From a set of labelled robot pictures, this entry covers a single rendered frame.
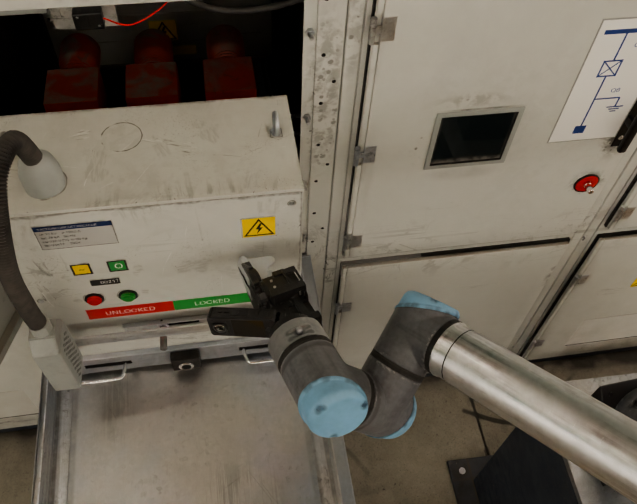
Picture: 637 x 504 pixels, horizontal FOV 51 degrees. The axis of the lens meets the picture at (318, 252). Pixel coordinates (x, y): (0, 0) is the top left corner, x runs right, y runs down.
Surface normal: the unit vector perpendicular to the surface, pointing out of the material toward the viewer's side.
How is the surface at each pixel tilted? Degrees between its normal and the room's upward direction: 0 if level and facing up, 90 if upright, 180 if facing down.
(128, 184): 0
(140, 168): 0
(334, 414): 71
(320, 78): 90
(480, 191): 90
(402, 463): 0
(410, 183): 90
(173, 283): 90
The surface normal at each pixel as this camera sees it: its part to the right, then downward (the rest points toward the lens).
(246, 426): 0.04, -0.57
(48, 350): 0.15, 0.43
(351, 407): 0.34, 0.56
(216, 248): 0.15, 0.81
